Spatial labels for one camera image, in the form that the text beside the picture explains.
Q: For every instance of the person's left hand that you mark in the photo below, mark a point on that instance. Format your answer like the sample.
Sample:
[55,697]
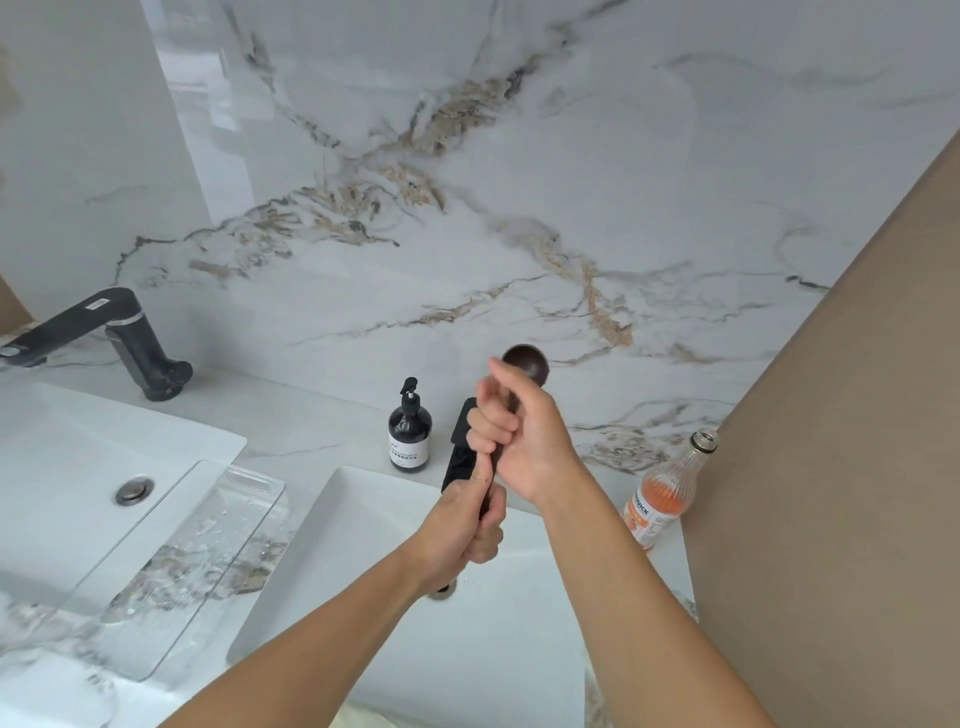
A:
[450,529]

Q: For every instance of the person's right hand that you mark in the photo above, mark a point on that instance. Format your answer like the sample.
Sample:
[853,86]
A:
[536,446]

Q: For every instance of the person's left thumb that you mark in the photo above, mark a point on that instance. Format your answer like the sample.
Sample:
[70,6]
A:
[482,480]

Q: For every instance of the person's right thumb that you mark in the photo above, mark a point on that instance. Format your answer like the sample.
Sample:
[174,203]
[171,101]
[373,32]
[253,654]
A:
[507,377]

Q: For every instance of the person's left forearm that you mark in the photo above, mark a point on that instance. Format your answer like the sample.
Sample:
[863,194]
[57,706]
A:
[315,645]

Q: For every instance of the person's right forearm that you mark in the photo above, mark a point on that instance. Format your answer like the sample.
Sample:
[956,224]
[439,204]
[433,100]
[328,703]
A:
[637,607]

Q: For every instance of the black square faucet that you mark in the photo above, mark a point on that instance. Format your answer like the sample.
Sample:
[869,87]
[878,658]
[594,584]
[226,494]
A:
[459,450]

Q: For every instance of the black pump soap bottle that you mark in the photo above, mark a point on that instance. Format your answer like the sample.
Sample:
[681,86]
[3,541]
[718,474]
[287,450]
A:
[409,439]

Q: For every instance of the white rectangular sink basin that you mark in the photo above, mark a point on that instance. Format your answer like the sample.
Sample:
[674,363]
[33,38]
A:
[465,652]
[67,480]

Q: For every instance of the glass bottle with orange drink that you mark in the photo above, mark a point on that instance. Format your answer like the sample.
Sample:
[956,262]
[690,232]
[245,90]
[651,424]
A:
[660,499]

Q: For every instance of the clear acrylic tray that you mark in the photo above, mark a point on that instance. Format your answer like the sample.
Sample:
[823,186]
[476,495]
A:
[172,570]

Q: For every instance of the round metal sink drain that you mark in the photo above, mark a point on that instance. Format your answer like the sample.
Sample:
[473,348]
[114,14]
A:
[135,491]

